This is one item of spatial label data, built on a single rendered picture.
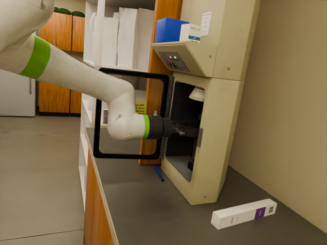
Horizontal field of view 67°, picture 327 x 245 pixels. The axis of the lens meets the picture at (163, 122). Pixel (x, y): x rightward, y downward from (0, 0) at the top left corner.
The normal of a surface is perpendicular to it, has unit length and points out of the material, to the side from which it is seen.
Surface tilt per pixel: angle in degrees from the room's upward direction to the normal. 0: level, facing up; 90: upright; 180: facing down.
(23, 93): 90
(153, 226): 0
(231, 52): 90
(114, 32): 82
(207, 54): 90
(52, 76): 119
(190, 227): 0
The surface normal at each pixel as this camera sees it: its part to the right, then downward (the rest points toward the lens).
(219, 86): 0.37, 0.26
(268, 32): -0.92, -0.02
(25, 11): 0.97, 0.08
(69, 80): 0.44, 0.76
